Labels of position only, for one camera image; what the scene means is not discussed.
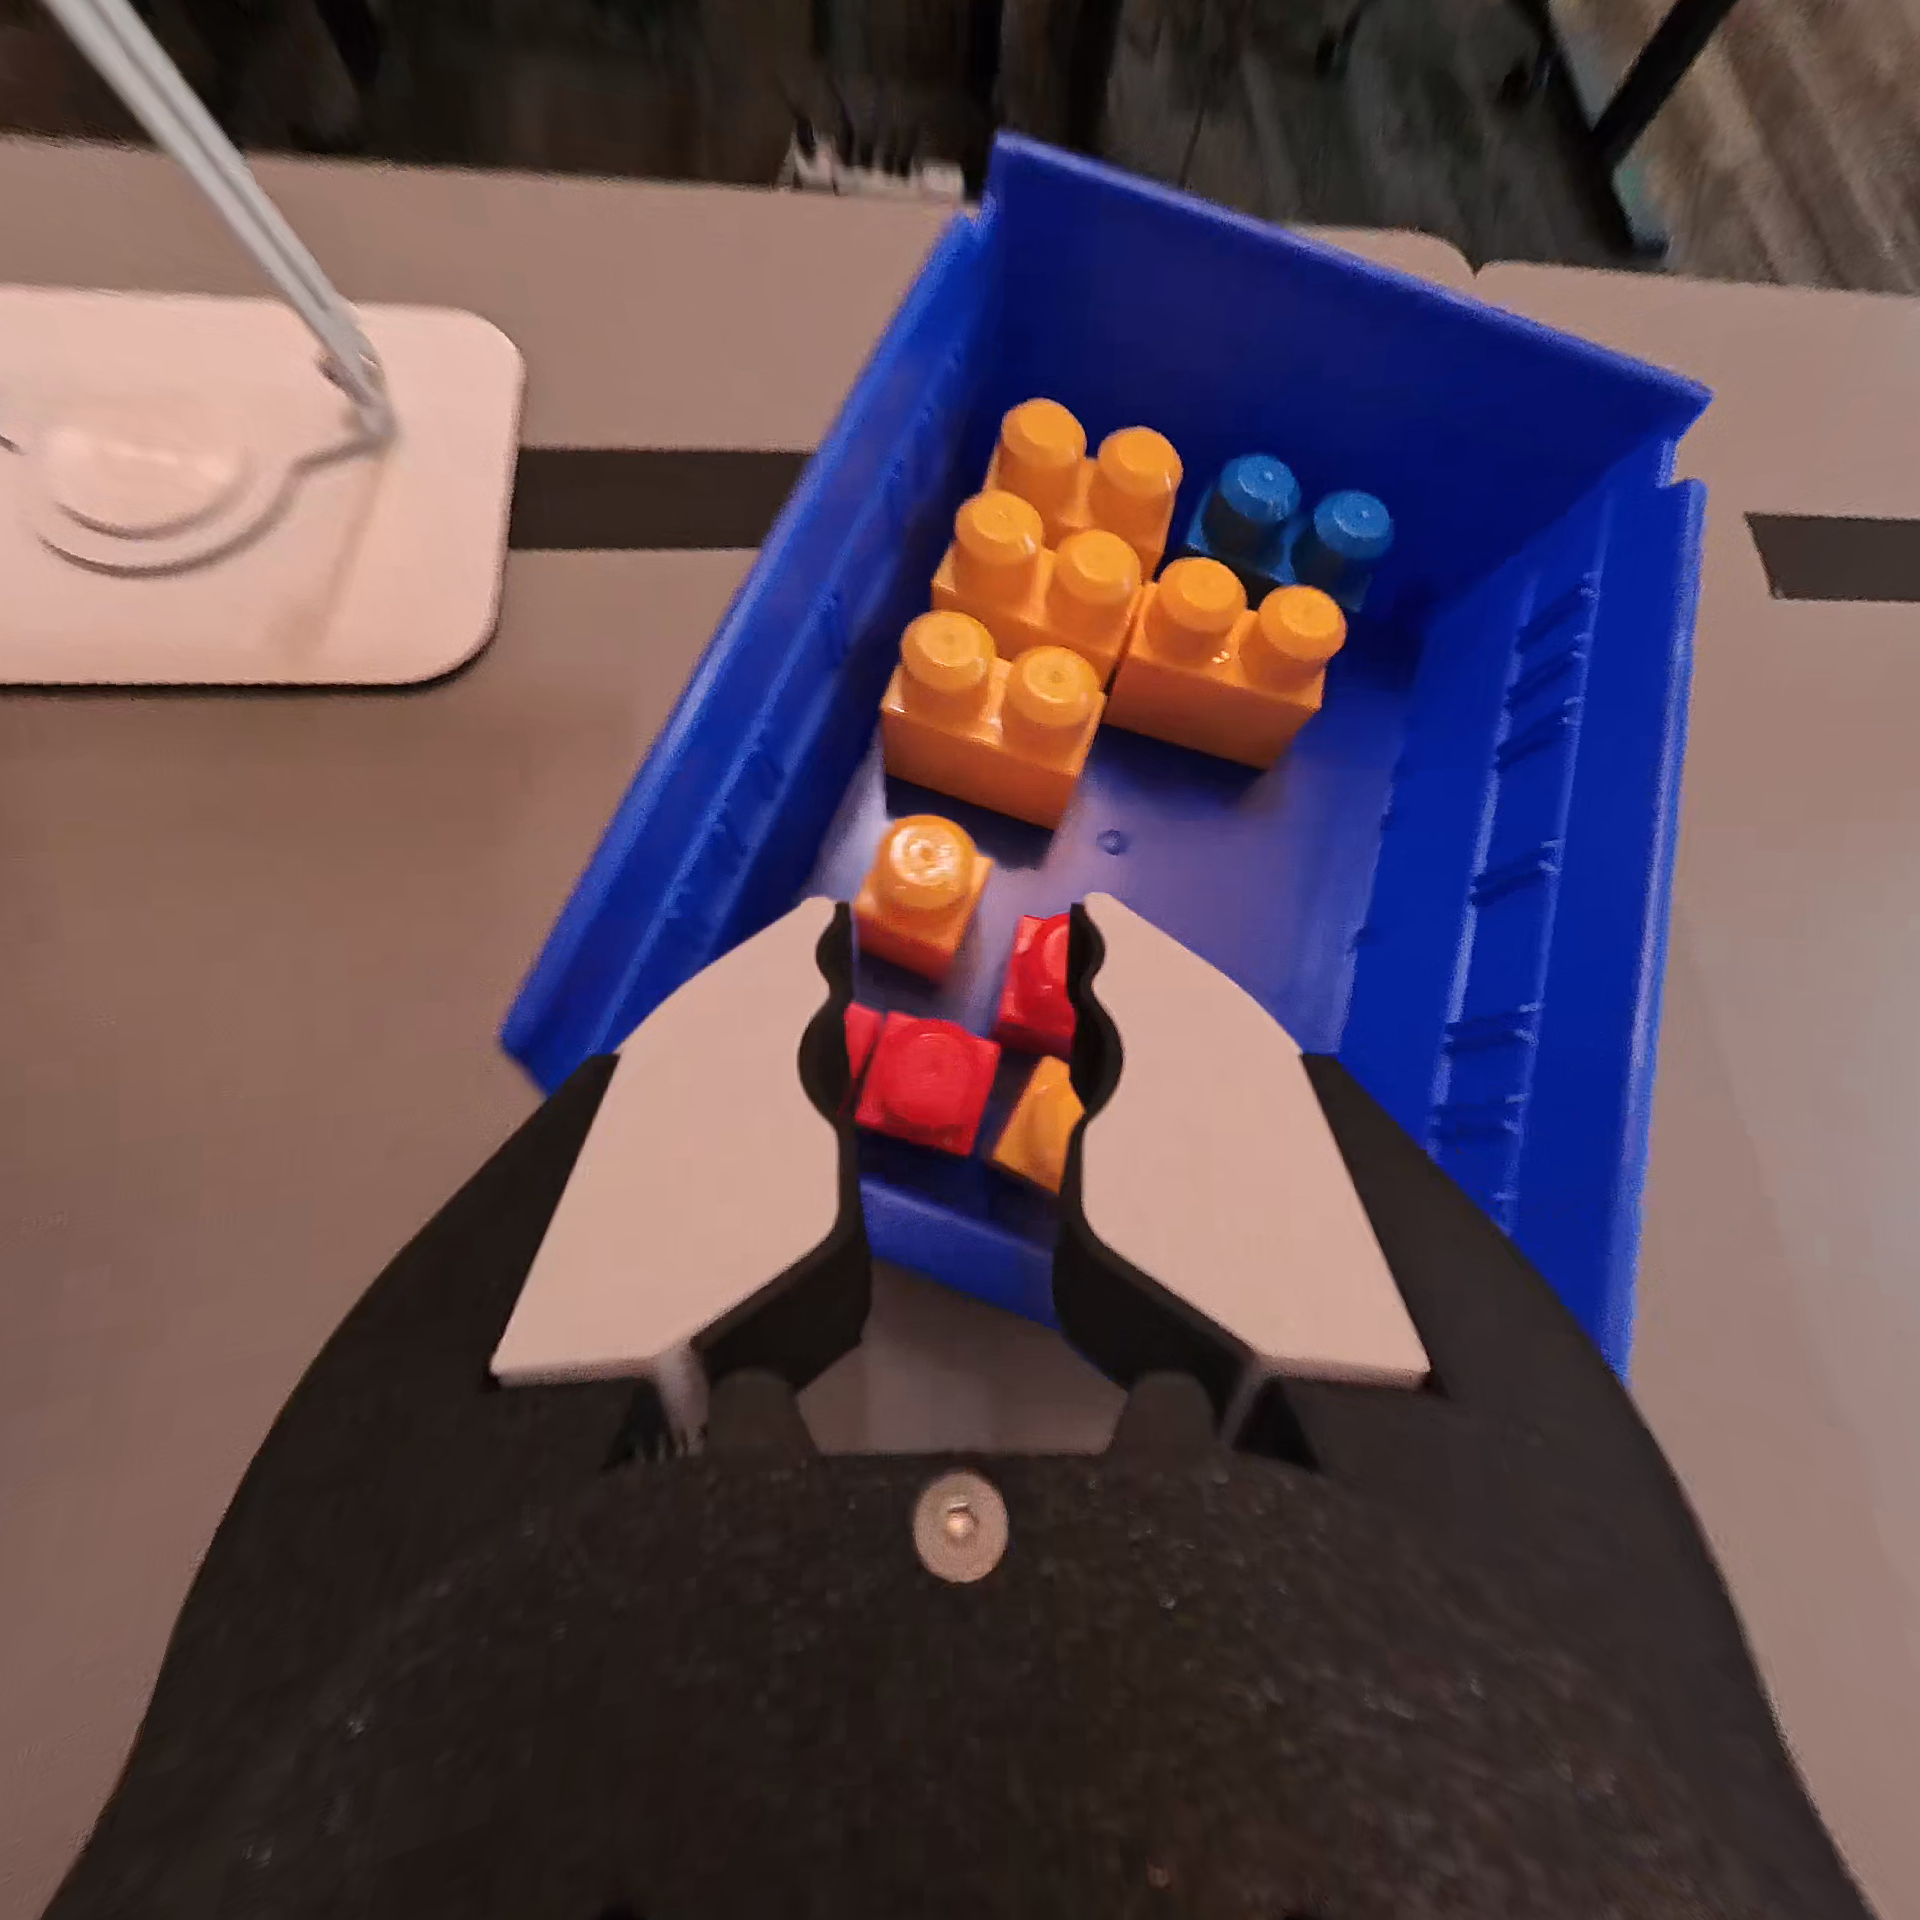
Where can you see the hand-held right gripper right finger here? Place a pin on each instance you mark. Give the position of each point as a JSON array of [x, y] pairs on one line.
[[1245, 1201]]

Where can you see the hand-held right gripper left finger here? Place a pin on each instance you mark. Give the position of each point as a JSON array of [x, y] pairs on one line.
[[691, 1185]]

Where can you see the cluster of mega blocks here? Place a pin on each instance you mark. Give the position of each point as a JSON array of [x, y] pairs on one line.
[[1021, 598]]

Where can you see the blue plastic bin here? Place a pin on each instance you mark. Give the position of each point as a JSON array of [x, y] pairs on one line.
[[1426, 451]]

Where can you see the white display stand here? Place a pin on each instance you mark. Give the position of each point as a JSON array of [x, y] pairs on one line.
[[300, 598]]

